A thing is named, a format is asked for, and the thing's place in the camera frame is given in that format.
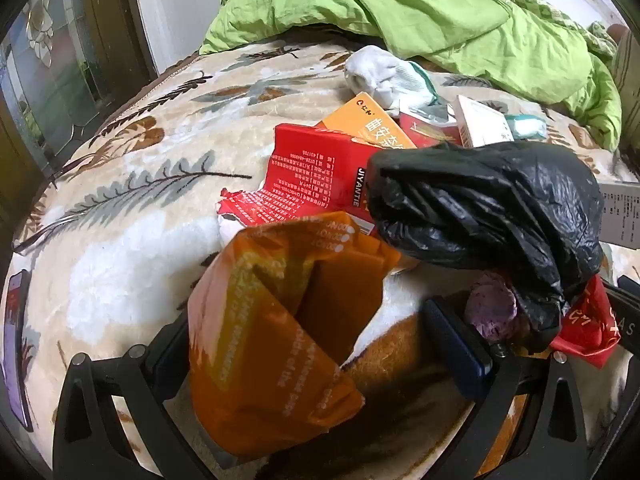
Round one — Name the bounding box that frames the striped pillow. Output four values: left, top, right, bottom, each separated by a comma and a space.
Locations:
610, 25, 640, 161

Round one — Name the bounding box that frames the dark red small box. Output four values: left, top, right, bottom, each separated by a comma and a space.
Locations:
398, 110, 463, 150

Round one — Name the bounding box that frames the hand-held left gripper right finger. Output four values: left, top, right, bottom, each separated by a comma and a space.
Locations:
424, 297, 611, 480

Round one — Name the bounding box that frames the purple phone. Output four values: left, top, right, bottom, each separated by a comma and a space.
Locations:
0, 270, 33, 433

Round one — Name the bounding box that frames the white knit glove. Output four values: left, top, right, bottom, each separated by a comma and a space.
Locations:
344, 45, 441, 113

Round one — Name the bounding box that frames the black plastic bag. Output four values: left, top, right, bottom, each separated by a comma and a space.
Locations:
366, 141, 607, 353

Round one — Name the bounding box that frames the leaf-printed blanket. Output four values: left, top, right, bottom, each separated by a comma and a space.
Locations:
0, 40, 640, 480

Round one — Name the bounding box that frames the orange plastic bag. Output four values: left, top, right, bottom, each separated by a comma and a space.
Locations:
187, 211, 403, 458

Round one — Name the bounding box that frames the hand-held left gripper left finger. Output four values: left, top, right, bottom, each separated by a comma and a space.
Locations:
51, 317, 236, 480

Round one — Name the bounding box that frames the wooden door with glass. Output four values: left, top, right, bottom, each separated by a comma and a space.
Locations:
0, 0, 166, 241

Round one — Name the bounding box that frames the green quilt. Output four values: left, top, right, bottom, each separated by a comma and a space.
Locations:
199, 0, 623, 151

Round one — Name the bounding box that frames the white medicine box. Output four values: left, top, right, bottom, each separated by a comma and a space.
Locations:
452, 95, 516, 148

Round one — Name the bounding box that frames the red wrapper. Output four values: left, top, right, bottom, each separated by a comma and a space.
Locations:
550, 275, 623, 368

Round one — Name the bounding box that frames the purple paper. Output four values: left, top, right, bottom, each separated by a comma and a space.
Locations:
464, 270, 521, 341

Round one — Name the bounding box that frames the teal tissue packet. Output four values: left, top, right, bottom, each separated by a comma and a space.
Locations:
502, 112, 548, 140

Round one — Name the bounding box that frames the orange medicine box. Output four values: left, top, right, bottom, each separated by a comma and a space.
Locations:
320, 91, 418, 151

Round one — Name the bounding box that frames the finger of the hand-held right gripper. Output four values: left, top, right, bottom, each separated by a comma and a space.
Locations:
602, 275, 640, 357

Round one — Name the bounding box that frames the torn red carton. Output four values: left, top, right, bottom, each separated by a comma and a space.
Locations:
216, 124, 381, 238

